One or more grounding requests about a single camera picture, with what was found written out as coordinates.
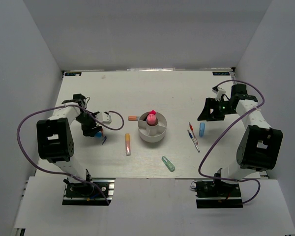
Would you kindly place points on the black highlighter blue cap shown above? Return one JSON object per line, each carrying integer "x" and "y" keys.
{"x": 99, "y": 134}

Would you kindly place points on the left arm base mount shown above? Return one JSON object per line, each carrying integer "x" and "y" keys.
{"x": 80, "y": 194}

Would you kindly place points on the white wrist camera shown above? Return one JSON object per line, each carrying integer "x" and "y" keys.
{"x": 104, "y": 117}
{"x": 219, "y": 93}

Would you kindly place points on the red gel pen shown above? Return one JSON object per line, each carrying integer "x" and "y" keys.
{"x": 193, "y": 134}

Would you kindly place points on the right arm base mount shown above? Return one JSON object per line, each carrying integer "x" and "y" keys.
{"x": 216, "y": 194}

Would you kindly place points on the blue gel pen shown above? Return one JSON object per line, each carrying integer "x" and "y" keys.
{"x": 193, "y": 140}

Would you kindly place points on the white round pen holder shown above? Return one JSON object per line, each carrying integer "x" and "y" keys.
{"x": 152, "y": 133}

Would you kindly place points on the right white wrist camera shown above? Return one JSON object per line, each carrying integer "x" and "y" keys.
{"x": 219, "y": 93}

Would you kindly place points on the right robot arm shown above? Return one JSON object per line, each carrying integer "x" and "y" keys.
{"x": 260, "y": 145}

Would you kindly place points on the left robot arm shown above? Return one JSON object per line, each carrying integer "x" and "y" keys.
{"x": 55, "y": 141}

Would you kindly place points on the yellow capped orange highlighter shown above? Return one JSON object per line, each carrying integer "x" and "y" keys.
{"x": 127, "y": 144}

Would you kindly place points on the blue transparent highlighter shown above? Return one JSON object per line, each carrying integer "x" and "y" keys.
{"x": 202, "y": 129}

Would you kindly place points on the black highlighter pink cap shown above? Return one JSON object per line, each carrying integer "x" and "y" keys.
{"x": 153, "y": 112}

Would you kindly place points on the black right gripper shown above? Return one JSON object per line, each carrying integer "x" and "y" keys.
{"x": 211, "y": 103}

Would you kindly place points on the pink capped highlighter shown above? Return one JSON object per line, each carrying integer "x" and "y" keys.
{"x": 151, "y": 119}

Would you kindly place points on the green transparent highlighter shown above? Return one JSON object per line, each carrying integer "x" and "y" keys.
{"x": 168, "y": 163}

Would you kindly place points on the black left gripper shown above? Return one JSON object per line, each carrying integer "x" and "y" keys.
{"x": 88, "y": 132}

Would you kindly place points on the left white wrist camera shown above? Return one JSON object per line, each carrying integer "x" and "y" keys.
{"x": 104, "y": 117}

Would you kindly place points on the grey highlighter orange cap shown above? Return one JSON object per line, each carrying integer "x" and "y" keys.
{"x": 133, "y": 118}

